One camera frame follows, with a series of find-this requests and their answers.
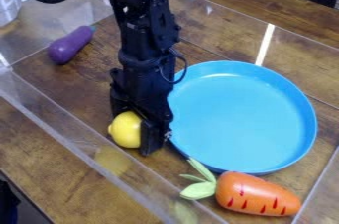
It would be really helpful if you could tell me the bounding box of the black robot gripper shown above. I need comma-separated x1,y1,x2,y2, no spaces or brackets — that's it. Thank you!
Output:
110,53,176,156

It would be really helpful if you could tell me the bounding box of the yellow toy lemon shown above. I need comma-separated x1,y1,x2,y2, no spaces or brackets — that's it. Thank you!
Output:
107,111,142,148

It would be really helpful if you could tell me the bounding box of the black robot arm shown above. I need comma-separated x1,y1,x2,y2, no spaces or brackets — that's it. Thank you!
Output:
110,0,182,156

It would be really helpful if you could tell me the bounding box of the blue round plastic tray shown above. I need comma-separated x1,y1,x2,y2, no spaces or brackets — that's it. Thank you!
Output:
168,61,318,175

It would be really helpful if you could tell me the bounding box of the purple toy eggplant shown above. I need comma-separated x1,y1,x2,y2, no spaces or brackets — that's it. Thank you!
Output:
48,26,95,64

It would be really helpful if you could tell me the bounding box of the orange toy carrot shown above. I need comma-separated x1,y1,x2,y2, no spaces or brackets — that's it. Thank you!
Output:
180,158,302,216

